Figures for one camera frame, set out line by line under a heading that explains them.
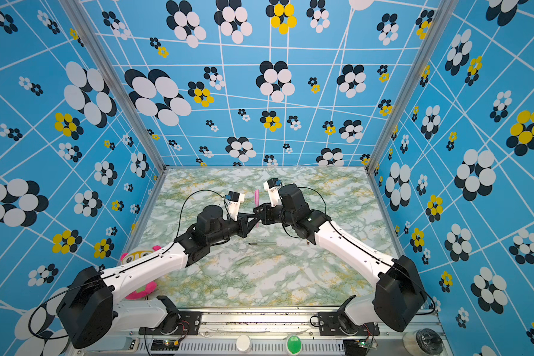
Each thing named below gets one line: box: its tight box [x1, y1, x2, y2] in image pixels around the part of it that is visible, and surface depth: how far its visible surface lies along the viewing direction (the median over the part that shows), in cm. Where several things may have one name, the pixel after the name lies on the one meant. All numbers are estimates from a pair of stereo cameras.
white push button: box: [235, 334, 250, 353], surface depth 65 cm
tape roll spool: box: [403, 328, 445, 356], surface depth 63 cm
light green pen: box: [247, 241, 277, 246], surface depth 94 cm
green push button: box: [287, 335, 302, 355], surface depth 64 cm
